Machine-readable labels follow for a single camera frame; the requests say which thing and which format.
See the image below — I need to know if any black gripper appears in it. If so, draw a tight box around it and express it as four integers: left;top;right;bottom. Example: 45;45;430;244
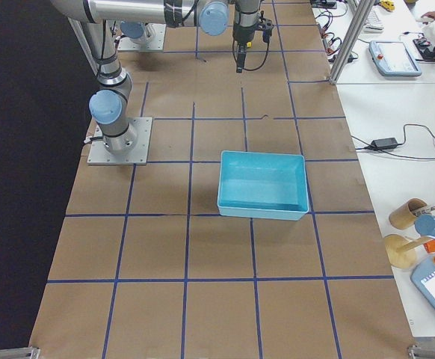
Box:
232;33;255;73

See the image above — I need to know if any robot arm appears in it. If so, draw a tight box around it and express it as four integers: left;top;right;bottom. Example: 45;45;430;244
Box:
52;1;229;154
111;1;274;73

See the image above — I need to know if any white keyboard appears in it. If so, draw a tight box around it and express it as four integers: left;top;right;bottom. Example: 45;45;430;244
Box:
362;10;384;34

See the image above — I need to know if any light blue plastic bin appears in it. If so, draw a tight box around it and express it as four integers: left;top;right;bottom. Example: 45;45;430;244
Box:
217;150;309;221

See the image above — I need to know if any teach pendant upper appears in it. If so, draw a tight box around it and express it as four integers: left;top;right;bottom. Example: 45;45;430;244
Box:
368;40;422;77

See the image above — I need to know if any black power adapter right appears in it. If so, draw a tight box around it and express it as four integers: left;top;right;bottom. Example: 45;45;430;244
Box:
370;138;399;150

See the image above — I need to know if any cardboard tube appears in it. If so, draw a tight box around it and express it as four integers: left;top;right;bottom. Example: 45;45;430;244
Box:
388;198;427;230

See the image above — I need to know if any wooden roll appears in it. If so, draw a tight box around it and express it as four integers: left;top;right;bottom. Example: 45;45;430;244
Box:
383;234;431;269

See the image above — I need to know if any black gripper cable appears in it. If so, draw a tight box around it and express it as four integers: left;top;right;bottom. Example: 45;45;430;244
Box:
239;9;274;71

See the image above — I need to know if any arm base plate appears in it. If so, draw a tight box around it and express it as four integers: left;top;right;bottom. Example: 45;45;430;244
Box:
115;22;166;52
87;117;153;165

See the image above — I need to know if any aluminium frame post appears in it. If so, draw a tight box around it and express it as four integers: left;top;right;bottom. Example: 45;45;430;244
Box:
329;0;374;85

